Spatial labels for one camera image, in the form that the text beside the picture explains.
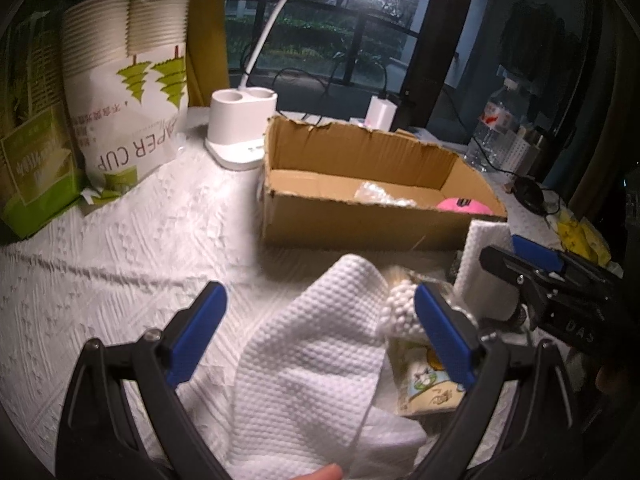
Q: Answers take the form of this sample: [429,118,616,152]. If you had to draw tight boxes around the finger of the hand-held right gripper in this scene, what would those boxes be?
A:
[478,245,556,306]
[511,233,626,281]

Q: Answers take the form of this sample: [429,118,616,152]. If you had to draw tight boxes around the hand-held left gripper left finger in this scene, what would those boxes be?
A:
[55,281,234,480]

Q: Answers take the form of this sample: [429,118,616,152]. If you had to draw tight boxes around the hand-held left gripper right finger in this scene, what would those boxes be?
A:
[412,281,586,480]

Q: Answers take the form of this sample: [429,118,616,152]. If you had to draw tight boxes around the bag of cotton swabs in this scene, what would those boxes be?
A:
[377,269,432,347]

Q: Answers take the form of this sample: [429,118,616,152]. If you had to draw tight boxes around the printed tissue packet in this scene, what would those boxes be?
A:
[387,336,469,418]

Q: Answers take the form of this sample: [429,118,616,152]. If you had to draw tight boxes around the white textured towel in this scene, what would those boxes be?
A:
[225,254,428,479]

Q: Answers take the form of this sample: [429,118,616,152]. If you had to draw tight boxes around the cardboard box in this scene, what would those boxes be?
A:
[259,115,509,252]

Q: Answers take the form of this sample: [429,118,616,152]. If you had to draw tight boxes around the person's right hand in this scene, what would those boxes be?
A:
[594,360,640,397]

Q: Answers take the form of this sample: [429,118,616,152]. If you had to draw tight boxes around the person's left hand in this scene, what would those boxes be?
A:
[299,463,346,480]

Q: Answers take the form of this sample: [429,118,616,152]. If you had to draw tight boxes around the yellow packet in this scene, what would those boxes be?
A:
[555,209,614,267]

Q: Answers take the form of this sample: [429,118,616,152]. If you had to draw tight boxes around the black round object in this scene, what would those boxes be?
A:
[512,176,547,214]

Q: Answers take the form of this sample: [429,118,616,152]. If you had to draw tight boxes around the pink plush item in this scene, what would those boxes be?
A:
[436,196,494,217]

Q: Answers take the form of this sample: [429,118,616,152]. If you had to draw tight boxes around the white perforated holder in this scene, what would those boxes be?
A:
[500,127,548,177]

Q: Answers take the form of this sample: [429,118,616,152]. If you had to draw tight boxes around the clear water bottle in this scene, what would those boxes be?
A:
[465,80,531,174]

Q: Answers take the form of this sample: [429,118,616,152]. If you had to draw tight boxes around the clear bubble packets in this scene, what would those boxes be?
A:
[354,180,419,209]

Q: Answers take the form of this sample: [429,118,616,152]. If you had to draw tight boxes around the white charger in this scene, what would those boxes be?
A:
[365,95,397,129]

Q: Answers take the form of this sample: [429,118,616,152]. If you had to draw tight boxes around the dark hanging clothing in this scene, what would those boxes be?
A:
[500,2,573,93]

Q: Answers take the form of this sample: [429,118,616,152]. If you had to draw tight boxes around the white desk lamp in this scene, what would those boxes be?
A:
[204,0,417,172]

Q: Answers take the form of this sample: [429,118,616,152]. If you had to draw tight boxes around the paper cup package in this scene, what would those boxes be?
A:
[60,0,192,207]

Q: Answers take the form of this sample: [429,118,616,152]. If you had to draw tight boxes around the green package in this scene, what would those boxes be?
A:
[0,10,89,241]

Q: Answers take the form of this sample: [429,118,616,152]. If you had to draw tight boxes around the black balcony railing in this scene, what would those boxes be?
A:
[225,0,422,87]

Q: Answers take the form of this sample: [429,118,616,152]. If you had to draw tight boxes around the yellow curtain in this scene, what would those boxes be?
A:
[184,0,232,109]

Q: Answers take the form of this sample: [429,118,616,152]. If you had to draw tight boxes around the black charger cable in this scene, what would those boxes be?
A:
[270,60,402,107]

